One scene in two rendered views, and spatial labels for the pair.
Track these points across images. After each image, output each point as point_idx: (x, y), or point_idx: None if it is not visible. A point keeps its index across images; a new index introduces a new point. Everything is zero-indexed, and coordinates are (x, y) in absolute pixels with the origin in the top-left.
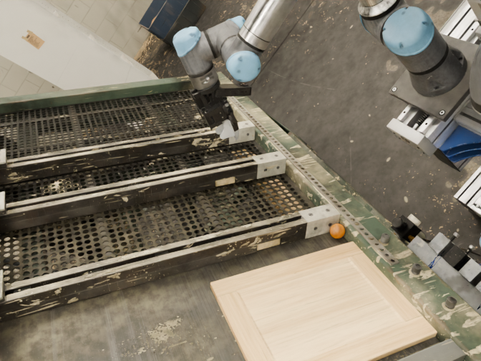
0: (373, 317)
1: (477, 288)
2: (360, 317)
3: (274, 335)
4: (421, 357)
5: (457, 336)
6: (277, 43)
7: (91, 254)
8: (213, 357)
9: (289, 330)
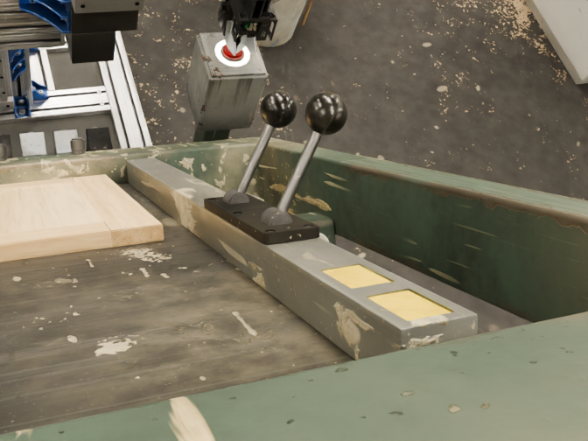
0: (49, 192)
1: (60, 152)
2: (41, 196)
3: (19, 228)
4: (146, 165)
5: (128, 153)
6: None
7: None
8: (17, 276)
9: (19, 221)
